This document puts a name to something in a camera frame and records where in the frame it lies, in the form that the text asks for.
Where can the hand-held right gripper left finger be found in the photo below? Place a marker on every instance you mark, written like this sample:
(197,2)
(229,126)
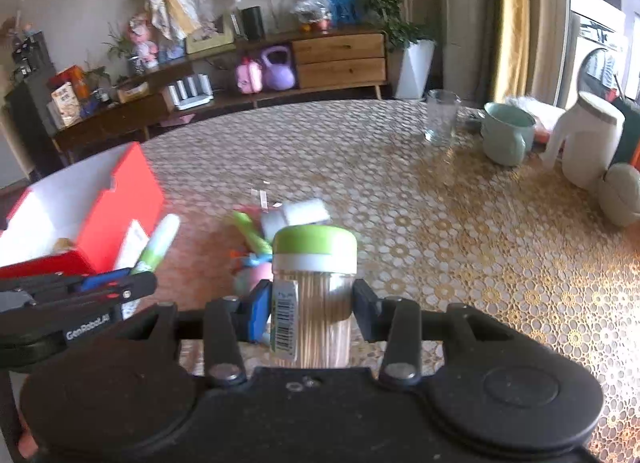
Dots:
(259,313)

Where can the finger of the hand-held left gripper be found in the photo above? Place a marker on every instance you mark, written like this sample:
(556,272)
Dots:
(135,288)
(102,280)

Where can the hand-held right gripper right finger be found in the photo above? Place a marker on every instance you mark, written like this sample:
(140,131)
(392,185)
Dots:
(365,315)

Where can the white and green tube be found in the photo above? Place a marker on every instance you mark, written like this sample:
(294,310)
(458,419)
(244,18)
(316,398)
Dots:
(160,243)

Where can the green lid toothpick jar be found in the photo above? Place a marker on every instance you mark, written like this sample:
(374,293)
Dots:
(312,263)

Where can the red cardboard box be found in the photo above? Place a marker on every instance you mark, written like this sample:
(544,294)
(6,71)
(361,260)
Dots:
(125,193)

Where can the person's left hand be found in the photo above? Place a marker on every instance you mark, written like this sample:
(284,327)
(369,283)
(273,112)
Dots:
(27,445)

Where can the small clear plastic strip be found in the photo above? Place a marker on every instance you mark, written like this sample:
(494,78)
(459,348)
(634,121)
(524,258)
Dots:
(261,195)

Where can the black cabinet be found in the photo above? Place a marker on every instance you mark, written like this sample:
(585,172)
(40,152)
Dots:
(30,128)

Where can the white printed box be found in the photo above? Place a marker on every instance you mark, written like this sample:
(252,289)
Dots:
(65,105)

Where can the small cardboard box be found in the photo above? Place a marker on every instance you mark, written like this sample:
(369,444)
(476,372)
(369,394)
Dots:
(132,92)

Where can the white router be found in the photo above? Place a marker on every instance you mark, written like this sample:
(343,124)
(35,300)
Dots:
(192,93)

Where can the orange box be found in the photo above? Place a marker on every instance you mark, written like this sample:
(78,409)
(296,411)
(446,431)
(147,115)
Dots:
(72,77)

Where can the clear drinking glass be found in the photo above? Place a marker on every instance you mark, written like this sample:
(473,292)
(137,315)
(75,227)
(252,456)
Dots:
(441,118)

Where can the mint green mug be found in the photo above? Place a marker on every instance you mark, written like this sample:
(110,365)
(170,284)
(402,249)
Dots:
(505,138)

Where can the black coffee machine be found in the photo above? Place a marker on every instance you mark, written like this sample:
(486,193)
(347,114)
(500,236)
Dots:
(32,55)

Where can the small potted plant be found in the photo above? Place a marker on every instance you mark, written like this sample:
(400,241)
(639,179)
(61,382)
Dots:
(122,45)

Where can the pink toy bag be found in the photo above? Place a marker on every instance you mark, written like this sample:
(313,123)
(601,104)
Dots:
(249,77)

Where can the purple kettlebell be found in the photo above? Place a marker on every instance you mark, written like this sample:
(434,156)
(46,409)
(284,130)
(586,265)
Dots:
(277,70)

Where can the pink doll figurine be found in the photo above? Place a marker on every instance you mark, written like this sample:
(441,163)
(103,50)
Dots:
(142,40)

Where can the potted plant in white planter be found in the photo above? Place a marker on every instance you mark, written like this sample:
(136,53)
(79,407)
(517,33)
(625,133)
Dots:
(415,68)

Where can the wooden sideboard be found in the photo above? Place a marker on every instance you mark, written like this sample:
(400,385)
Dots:
(340,58)

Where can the framed picture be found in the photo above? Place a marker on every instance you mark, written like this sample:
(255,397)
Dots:
(210,38)

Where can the white plastic bag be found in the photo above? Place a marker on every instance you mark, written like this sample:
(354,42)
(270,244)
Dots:
(542,113)

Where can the white kettle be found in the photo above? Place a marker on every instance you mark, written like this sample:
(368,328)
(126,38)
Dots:
(590,143)

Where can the round grey-green container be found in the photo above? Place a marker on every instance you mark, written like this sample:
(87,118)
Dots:
(622,193)

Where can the black speaker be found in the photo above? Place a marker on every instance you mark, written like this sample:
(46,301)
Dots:
(253,23)

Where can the clear plastic bag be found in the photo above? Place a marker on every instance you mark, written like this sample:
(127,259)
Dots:
(312,10)

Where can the yellow curtain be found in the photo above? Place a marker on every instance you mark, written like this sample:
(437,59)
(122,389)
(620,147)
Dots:
(511,18)

